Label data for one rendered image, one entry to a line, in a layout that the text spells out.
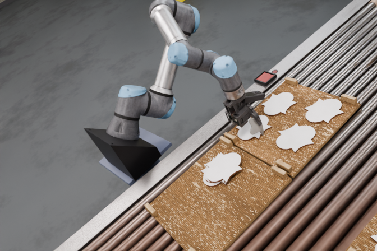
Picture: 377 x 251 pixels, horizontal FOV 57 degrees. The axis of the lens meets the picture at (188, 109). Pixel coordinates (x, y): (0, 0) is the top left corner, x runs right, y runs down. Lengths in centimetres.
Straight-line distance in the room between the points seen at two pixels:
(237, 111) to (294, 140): 23
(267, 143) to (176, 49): 50
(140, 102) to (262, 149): 57
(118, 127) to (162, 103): 23
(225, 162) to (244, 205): 19
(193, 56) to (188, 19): 39
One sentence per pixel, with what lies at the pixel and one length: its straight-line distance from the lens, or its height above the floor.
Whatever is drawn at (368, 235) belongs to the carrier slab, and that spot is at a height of 94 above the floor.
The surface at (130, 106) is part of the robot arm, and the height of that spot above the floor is 111.
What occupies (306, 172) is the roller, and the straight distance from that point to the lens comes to 127.
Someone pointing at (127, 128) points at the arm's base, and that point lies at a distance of 155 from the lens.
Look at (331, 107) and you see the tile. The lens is 144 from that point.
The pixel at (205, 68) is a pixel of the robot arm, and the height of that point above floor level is 126.
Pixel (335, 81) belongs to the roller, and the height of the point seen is 92.
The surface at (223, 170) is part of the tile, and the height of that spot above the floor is 96.
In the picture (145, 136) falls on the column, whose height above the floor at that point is 87.
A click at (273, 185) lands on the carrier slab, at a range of 123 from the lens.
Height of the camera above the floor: 191
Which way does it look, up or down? 36 degrees down
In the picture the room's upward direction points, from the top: 25 degrees counter-clockwise
